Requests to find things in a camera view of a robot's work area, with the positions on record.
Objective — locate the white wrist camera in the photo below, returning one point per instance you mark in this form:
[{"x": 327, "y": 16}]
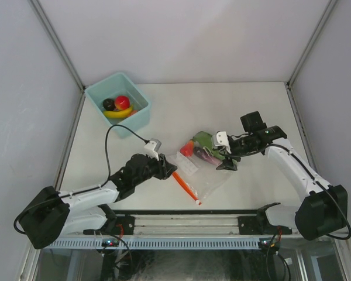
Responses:
[
  {"x": 152, "y": 147},
  {"x": 220, "y": 141}
]

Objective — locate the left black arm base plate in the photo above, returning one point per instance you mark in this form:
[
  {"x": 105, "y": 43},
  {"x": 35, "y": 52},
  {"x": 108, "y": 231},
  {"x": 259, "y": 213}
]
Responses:
[{"x": 120, "y": 226}]

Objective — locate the teal plastic bin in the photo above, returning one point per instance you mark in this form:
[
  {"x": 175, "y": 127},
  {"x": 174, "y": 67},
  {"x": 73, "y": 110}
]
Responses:
[{"x": 116, "y": 85}]

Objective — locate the left aluminium frame post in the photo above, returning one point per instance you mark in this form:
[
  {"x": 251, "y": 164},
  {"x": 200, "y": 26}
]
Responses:
[{"x": 56, "y": 42}]

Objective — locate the clear zip top bag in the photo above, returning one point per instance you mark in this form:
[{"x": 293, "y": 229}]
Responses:
[{"x": 197, "y": 177}]

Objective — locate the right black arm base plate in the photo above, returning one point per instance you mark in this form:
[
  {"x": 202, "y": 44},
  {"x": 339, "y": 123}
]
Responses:
[{"x": 253, "y": 225}]

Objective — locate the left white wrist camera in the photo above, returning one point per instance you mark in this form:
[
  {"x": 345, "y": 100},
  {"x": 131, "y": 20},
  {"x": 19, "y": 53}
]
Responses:
[{"x": 152, "y": 147}]

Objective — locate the small orange fake carrot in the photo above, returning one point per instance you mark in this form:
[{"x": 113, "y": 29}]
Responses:
[{"x": 132, "y": 113}]

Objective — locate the long purple fake eggplant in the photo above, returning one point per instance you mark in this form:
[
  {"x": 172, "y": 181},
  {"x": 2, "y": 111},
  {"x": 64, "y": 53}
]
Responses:
[{"x": 204, "y": 155}]

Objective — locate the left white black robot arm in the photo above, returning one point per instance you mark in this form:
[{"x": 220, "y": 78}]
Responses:
[{"x": 53, "y": 214}]

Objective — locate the red yellow fake pear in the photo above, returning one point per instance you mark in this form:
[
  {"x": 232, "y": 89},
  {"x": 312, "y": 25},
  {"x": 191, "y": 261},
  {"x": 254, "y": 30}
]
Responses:
[{"x": 188, "y": 149}]

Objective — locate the aluminium frame post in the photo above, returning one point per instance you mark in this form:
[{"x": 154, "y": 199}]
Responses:
[
  {"x": 319, "y": 28},
  {"x": 56, "y": 42}
]

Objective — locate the green fake leaf vegetable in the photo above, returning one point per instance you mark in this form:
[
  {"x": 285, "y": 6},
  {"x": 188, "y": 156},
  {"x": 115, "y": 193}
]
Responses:
[{"x": 203, "y": 140}]

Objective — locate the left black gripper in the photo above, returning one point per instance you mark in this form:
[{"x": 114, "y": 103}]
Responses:
[{"x": 164, "y": 168}]

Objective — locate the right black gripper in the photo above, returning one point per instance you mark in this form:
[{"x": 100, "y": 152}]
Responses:
[{"x": 227, "y": 164}]

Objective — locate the aluminium mounting rail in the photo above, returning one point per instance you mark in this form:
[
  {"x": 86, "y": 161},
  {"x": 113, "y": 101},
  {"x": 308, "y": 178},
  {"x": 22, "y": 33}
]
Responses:
[{"x": 172, "y": 224}]

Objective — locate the blue slotted cable duct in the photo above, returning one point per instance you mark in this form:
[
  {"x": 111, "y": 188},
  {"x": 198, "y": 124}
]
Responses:
[{"x": 135, "y": 243}]

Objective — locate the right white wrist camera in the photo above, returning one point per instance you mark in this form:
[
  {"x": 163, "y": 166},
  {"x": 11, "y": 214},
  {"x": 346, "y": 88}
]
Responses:
[{"x": 220, "y": 141}]

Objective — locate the dark purple fake eggplant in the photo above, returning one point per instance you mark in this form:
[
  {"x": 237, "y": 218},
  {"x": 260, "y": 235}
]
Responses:
[{"x": 109, "y": 104}]

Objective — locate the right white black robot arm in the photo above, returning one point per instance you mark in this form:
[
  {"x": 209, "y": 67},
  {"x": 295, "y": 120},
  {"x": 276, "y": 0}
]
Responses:
[{"x": 323, "y": 208}]

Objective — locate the right aluminium frame post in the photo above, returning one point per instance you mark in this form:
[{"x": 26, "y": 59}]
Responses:
[{"x": 319, "y": 28}]

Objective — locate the red fake apple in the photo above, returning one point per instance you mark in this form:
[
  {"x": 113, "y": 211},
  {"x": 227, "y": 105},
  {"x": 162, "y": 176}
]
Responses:
[{"x": 122, "y": 102}]

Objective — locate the yellow fake banana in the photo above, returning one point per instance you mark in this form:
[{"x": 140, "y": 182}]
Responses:
[{"x": 119, "y": 114}]

